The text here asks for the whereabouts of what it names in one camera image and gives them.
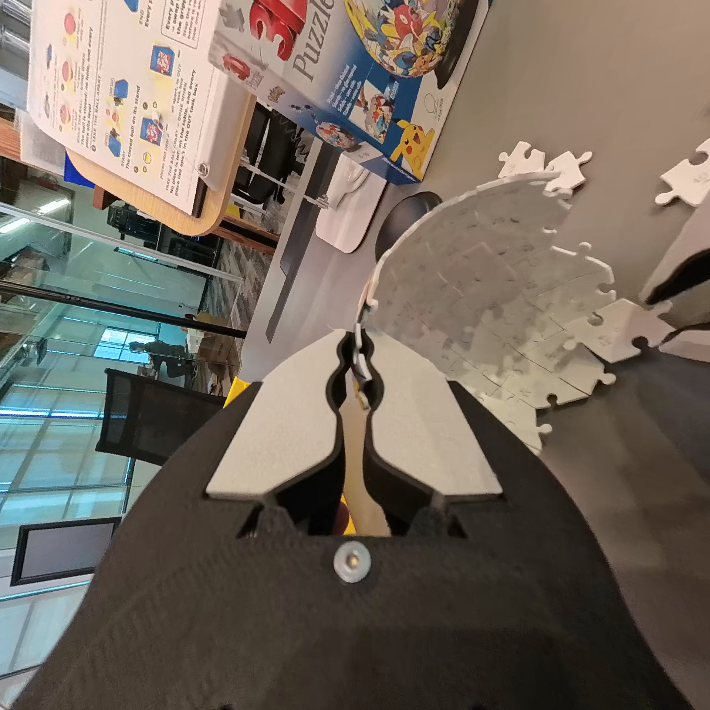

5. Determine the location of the grey framed wall screen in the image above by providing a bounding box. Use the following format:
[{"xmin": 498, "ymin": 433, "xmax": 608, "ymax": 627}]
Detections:
[{"xmin": 11, "ymin": 516, "xmax": 123, "ymax": 587}]

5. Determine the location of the black round ball stand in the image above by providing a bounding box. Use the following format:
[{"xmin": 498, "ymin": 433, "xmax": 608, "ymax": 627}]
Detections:
[{"xmin": 376, "ymin": 191, "xmax": 444, "ymax": 264}]

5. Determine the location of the blue puzzle box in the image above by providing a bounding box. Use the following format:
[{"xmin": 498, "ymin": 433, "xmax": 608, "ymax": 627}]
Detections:
[{"xmin": 208, "ymin": 0, "xmax": 494, "ymax": 185}]

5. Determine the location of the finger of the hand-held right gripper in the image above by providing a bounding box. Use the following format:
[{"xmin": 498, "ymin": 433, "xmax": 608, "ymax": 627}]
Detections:
[
  {"xmin": 640, "ymin": 208, "xmax": 710, "ymax": 306},
  {"xmin": 659, "ymin": 302, "xmax": 710, "ymax": 362}
]

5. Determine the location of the white puzzle piece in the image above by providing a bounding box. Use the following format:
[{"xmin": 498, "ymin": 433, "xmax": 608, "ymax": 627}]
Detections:
[
  {"xmin": 544, "ymin": 151, "xmax": 593, "ymax": 196},
  {"xmin": 498, "ymin": 141, "xmax": 547, "ymax": 178},
  {"xmin": 655, "ymin": 139, "xmax": 710, "ymax": 209},
  {"xmin": 566, "ymin": 298, "xmax": 677, "ymax": 364}
]

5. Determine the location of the black office chair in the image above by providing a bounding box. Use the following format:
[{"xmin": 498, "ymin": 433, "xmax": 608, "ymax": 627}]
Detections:
[{"xmin": 230, "ymin": 102, "xmax": 311, "ymax": 206}]

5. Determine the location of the black monitor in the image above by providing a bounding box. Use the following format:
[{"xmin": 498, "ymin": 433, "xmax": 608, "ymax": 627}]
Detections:
[{"xmin": 95, "ymin": 369, "xmax": 228, "ymax": 467}]

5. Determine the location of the partly built puzzle ball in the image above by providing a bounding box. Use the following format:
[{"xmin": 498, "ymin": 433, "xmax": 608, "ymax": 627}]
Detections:
[{"xmin": 355, "ymin": 172, "xmax": 618, "ymax": 457}]

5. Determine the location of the printed instruction sheet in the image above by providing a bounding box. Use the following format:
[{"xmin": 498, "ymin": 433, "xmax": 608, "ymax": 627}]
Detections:
[{"xmin": 27, "ymin": 0, "xmax": 250, "ymax": 218}]

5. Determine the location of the white document stand base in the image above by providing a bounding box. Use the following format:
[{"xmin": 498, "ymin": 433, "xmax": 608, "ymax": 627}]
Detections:
[{"xmin": 64, "ymin": 91, "xmax": 388, "ymax": 255}]

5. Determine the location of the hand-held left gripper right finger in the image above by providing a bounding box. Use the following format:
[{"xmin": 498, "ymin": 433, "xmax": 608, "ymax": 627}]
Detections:
[{"xmin": 355, "ymin": 333, "xmax": 504, "ymax": 536}]

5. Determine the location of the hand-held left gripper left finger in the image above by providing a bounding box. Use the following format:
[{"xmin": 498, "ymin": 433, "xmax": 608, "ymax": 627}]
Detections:
[{"xmin": 204, "ymin": 328, "xmax": 351, "ymax": 536}]

